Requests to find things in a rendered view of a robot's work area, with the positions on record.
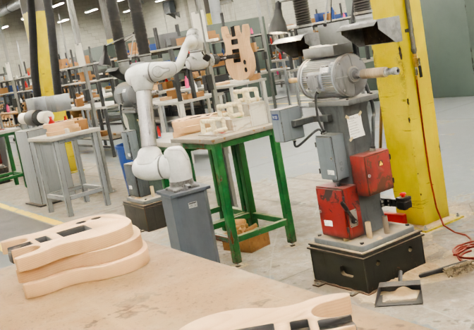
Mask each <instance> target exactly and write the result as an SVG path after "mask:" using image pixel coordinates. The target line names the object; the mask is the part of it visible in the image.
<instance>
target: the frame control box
mask: <svg viewBox="0 0 474 330"><path fill-rule="evenodd" d="M270 114H271V118H272V125H273V130H274V138H275V142H289V141H293V146H294V147H296V148H297V147H300V146H301V145H302V144H303V143H304V142H306V141H307V140H308V139H309V138H310V137H311V136H312V135H313V134H315V133H316V132H317V131H320V132H321V133H320V134H321V135H322V130H321V128H317V129H316V130H314V131H312V132H311V134H309V136H307V137H306V138H305V139H304V140H303V141H302V142H301V143H300V144H298V145H296V139H299V138H304V137H305V134H304V129H303V125H302V126H297V127H292V125H291V121H293V120H296V119H299V118H302V116H301V112H300V105H289V106H284V107H281V108H278V109H272V110H270Z"/></svg>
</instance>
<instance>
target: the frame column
mask: <svg viewBox="0 0 474 330"><path fill-rule="evenodd" d="M368 101H369V100H368ZM368 101H365V102H360V103H357V104H352V105H349V106H318V107H317V108H318V109H319V110H320V113H321V114H322V115H327V114H331V115H332V121H330V122H323V125H324V129H325V130H326V132H327V133H343V136H344V144H345V149H346V158H347V162H348V171H349V177H347V178H343V179H341V181H340V183H347V184H353V175H352V170H351V162H350V156H351V155H354V154H357V153H361V152H364V151H367V150H369V149H370V146H371V132H370V123H369V118H368V113H367V104H368ZM358 197H359V203H360V210H361V216H362V220H363V229H364V234H362V236H363V235H365V234H367V233H366V229H365V222H366V221H370V224H371V229H372V232H373V231H376V230H378V229H380V228H383V223H382V216H383V215H384V212H383V210H382V207H381V205H380V200H381V197H380V193H378V194H376V195H372V196H369V197H366V196H358Z"/></svg>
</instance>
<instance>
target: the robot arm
mask: <svg viewBox="0 0 474 330"><path fill-rule="evenodd" d="M188 51H189V52H190V56H189V57H188V58H186V57H187V55H188ZM202 52H203V54H205V53H204V50H203V41H202V35H201V33H200V31H199V30H198V29H197V28H191V29H189V30H188V31H187V34H186V39H185V42H184V43H183V45H182V47H181V50H180V52H179V54H178V58H177V59H176V62H172V61H164V62H161V61H160V62H149V63H140V64H137V65H134V66H132V67H130V68H129V69H128V70H127V71H126V73H125V79H126V82H127V83H128V84H129V85H130V86H132V87H133V89H134V91H135V92H136V98H137V106H138V118H139V126H140V140H141V147H142V149H140V150H139V151H138V156H137V158H136V159H135V160H134V162H133V165H132V171H133V174H134V176H136V177H137V178H139V179H142V180H146V181H156V180H161V179H169V185H170V186H169V187H167V188H165V190H168V191H171V192H173V193H178V192H180V191H184V190H188V189H191V188H196V187H200V184H198V183H194V180H193V173H192V168H191V164H190V159H189V156H188V154H187V152H186V151H185V149H184V148H182V146H172V147H168V148H167V149H166V150H165V151H164V155H163V154H162V151H161V150H160V148H158V147H157V141H156V133H155V125H154V112H153V104H152V89H153V85H154V83H155V82H158V81H160V80H164V79H166V78H170V77H172V76H174V75H175V74H177V72H179V71H180V70H181V69H182V68H183V66H184V64H186V67H187V69H189V70H200V69H203V68H206V67H210V66H213V65H217V64H218V63H219V62H220V61H224V60H227V59H234V58H239V57H240V56H239V54H231V55H226V56H218V55H217V54H210V56H211V59H210V60H209V61H208V62H207V61H205V60H204V59H202V57H203V54H202Z"/></svg>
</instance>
